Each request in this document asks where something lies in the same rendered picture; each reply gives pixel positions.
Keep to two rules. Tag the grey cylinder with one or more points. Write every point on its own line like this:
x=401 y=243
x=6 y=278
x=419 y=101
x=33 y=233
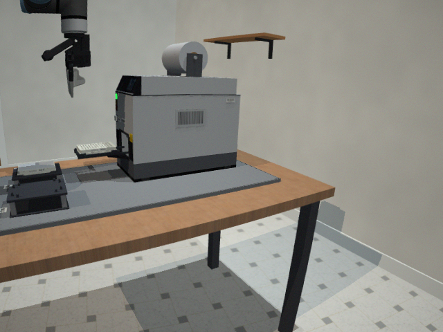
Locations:
x=174 y=57

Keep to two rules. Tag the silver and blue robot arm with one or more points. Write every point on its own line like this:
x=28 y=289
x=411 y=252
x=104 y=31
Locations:
x=73 y=18

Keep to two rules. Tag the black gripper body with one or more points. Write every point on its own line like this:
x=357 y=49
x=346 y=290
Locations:
x=80 y=51

